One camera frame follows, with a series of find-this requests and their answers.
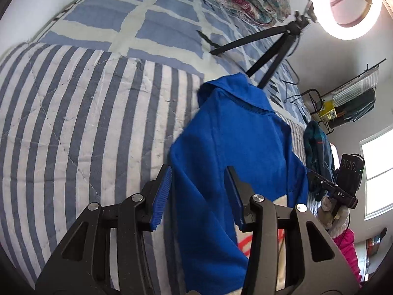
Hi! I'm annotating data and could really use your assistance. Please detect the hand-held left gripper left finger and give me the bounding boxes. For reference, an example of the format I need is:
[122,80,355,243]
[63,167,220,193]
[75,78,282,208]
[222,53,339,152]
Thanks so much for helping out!
[35,164,173,295]

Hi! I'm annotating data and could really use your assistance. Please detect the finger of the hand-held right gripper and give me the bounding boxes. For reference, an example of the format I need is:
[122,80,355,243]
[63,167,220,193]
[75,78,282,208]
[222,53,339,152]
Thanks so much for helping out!
[307,170,336,195]

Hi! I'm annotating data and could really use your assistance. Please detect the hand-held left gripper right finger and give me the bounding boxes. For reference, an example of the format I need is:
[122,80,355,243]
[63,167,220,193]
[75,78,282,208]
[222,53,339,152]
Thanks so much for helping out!
[224,166,360,295]

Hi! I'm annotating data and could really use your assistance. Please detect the beige and blue jacket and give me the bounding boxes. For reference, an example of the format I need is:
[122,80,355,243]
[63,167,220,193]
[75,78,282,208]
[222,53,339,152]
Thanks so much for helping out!
[169,72,309,295]

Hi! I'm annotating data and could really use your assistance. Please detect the person's right forearm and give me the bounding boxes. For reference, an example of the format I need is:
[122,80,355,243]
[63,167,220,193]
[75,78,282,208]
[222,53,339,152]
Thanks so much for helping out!
[333,229,361,283]

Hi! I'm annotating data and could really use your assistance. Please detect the dark green folded clothes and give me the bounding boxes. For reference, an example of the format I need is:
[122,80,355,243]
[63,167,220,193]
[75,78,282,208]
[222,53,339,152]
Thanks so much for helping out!
[303,120,335,202]

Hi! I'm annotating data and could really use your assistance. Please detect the dark hanging clothes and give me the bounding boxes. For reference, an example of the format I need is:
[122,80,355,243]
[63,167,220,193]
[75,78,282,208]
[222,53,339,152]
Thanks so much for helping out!
[328,90,377,130]

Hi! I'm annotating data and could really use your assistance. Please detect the black clothes rack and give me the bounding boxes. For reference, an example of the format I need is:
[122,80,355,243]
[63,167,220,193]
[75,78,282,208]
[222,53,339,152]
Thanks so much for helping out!
[300,58,387,136]

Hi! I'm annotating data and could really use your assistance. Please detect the person's right hand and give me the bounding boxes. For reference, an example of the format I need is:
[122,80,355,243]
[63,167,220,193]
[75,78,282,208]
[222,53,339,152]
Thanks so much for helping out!
[316,197,351,238]

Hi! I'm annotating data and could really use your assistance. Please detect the window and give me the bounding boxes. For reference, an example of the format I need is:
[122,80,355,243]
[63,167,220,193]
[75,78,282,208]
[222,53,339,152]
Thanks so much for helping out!
[359,129,393,220]

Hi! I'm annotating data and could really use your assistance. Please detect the yellow box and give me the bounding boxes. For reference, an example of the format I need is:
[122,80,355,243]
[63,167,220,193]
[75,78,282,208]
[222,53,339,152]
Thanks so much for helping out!
[319,100,337,122]

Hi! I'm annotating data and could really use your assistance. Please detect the green striped hanging towel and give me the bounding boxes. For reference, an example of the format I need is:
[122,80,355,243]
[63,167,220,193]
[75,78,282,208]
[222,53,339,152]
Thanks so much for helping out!
[332,68,379,106]

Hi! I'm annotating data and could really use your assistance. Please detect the blue striped blanket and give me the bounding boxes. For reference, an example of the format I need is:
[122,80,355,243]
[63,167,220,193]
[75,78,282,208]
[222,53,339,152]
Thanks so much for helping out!
[0,41,308,295]

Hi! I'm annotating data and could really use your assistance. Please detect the black tripod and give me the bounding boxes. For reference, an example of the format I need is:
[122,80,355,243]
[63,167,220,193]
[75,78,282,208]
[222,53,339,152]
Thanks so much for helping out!
[210,1,317,89]

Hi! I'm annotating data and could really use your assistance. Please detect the blue checked bed sheet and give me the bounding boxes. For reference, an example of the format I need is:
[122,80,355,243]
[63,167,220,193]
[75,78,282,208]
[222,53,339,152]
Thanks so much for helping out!
[34,0,308,126]

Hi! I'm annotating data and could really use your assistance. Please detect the black ring light cable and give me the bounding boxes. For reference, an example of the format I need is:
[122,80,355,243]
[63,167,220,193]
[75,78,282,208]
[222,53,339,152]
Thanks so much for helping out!
[276,58,310,120]

